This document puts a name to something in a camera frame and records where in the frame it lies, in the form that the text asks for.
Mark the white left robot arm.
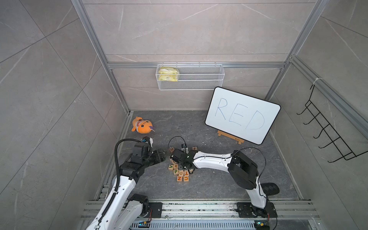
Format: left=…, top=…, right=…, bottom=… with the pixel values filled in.
left=87, top=137, right=166, bottom=230

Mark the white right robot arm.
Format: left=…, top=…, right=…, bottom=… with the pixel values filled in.
left=167, top=142, right=280, bottom=219

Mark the orange plush toy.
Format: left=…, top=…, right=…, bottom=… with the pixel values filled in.
left=131, top=117, right=154, bottom=134

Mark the wooden easel stand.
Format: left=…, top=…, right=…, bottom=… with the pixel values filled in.
left=217, top=130, right=245, bottom=145

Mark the whiteboard with RED written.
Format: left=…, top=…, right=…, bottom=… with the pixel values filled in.
left=205, top=87, right=281, bottom=145

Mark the yellow packet in basket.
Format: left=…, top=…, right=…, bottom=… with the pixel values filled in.
left=158, top=67, right=180, bottom=82

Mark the black oval pad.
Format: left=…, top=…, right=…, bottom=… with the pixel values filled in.
left=261, top=183, right=280, bottom=196

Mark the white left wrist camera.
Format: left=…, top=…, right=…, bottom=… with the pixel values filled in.
left=141, top=137, right=153, bottom=147

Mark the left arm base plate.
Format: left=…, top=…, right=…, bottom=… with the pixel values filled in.
left=138, top=202, right=163, bottom=218

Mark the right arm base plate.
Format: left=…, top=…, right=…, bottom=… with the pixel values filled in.
left=236, top=201, right=278, bottom=218

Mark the white wire mesh basket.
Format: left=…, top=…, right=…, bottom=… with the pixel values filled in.
left=155, top=64, right=225, bottom=91

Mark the black wire hook rack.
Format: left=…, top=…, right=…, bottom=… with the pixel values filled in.
left=296, top=85, right=368, bottom=163

